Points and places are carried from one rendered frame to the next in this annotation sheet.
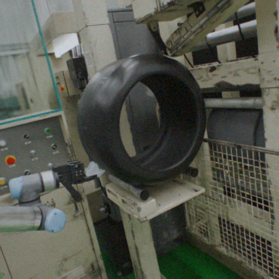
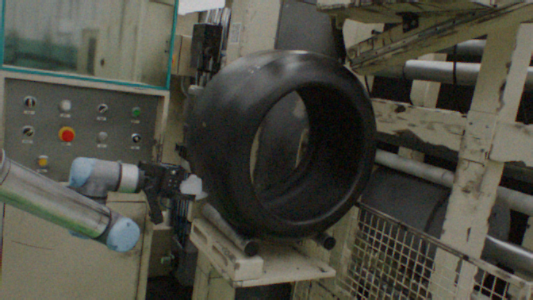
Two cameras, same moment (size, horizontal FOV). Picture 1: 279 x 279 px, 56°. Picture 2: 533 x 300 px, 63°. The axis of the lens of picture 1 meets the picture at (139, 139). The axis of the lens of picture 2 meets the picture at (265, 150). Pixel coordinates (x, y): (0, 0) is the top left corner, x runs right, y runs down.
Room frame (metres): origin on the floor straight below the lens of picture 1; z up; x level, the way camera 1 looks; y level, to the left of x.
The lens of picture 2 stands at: (-0.15, 0.09, 1.38)
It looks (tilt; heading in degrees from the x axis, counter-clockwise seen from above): 9 degrees down; 357
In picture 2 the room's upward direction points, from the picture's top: 9 degrees clockwise
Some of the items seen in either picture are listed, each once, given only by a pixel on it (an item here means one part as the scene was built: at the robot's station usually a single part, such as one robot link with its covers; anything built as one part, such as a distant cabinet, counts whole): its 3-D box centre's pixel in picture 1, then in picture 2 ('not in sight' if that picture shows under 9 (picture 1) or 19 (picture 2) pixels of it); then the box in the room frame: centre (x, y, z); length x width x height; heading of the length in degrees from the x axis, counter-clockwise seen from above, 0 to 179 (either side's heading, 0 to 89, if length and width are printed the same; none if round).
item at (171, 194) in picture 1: (153, 192); (259, 253); (1.24, -0.02, 0.80); 0.37 x 0.36 x 0.02; 118
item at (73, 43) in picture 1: (67, 47); (202, 5); (2.01, 0.38, 1.66); 0.60 x 0.03 x 0.03; 28
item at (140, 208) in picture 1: (128, 196); (223, 245); (1.17, 0.11, 0.84); 0.36 x 0.09 x 0.06; 28
